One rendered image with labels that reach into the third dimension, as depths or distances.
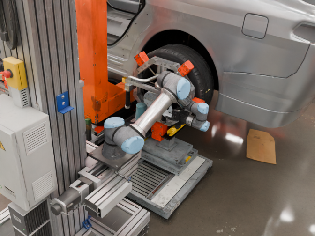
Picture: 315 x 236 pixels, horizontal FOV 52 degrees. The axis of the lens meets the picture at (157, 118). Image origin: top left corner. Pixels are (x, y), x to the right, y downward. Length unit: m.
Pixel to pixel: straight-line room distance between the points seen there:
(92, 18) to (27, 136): 1.16
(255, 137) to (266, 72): 1.53
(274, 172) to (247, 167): 0.26
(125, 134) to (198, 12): 1.16
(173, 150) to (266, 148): 1.14
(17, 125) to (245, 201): 2.09
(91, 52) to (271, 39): 1.28
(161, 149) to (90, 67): 1.01
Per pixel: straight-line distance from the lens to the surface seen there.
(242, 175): 3.26
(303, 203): 3.21
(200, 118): 2.19
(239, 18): 2.39
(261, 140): 3.81
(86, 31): 2.50
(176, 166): 2.97
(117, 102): 2.93
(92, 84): 2.62
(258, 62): 2.42
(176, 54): 2.52
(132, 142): 1.73
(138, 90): 2.78
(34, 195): 1.76
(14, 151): 1.55
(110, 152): 1.92
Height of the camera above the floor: 2.05
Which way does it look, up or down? 32 degrees down
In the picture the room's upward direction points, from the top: 5 degrees clockwise
